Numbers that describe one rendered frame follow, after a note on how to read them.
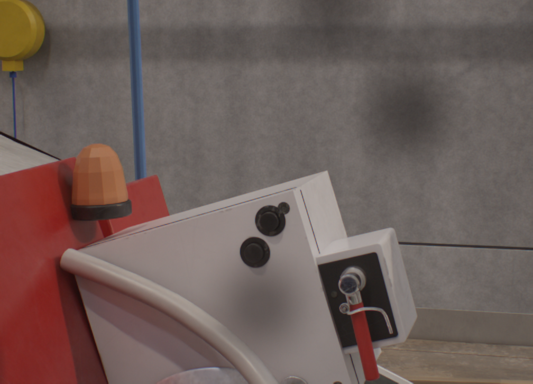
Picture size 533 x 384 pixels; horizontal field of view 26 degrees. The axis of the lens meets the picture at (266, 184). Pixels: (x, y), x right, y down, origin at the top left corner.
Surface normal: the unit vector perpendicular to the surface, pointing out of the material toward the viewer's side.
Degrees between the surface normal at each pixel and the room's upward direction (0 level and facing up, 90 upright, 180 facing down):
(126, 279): 55
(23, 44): 90
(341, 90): 90
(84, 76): 90
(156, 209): 73
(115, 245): 90
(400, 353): 0
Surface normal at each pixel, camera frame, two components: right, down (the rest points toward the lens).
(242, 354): -0.17, -0.51
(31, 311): 0.91, -0.30
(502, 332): -0.25, 0.12
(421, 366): 0.00, -0.99
